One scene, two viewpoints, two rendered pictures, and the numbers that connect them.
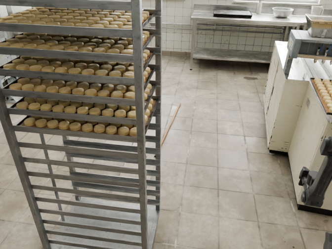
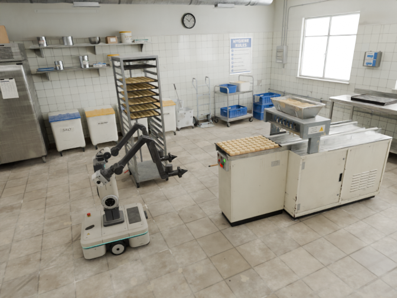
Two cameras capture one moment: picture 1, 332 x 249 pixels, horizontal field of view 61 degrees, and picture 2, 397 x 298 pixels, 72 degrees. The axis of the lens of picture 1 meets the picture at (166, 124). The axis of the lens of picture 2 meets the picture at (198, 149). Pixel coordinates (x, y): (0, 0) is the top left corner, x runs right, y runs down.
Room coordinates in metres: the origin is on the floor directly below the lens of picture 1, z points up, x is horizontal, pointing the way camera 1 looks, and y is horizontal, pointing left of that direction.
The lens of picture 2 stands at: (-0.13, -3.30, 1.98)
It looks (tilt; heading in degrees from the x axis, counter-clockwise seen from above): 22 degrees down; 58
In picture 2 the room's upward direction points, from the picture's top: 3 degrees counter-clockwise
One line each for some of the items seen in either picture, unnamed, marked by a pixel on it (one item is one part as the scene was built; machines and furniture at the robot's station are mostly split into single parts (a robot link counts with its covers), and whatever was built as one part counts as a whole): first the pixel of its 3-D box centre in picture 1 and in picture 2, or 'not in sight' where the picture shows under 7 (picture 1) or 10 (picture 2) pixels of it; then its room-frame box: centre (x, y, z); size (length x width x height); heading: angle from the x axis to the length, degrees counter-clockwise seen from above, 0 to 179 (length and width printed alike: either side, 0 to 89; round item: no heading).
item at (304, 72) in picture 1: (295, 54); (313, 129); (2.86, -1.32, 0.88); 1.28 x 0.01 x 0.07; 166
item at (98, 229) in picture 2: not in sight; (114, 220); (0.39, -0.77, 0.24); 0.68 x 0.53 x 0.41; 166
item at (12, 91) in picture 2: not in sight; (8, 88); (-0.26, 2.02, 1.39); 0.22 x 0.03 x 0.31; 172
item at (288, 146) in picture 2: not in sight; (308, 142); (2.42, -1.58, 0.87); 2.01 x 0.03 x 0.07; 166
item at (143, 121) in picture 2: not in sight; (132, 122); (1.77, 2.30, 0.38); 0.64 x 0.54 x 0.77; 81
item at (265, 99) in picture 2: not in sight; (266, 98); (5.16, 1.64, 0.50); 0.60 x 0.40 x 0.20; 174
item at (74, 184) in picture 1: (114, 188); not in sight; (1.44, 0.35, 0.33); 0.64 x 0.03 x 0.03; 83
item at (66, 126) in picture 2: not in sight; (68, 132); (0.49, 2.48, 0.38); 0.64 x 0.54 x 0.77; 85
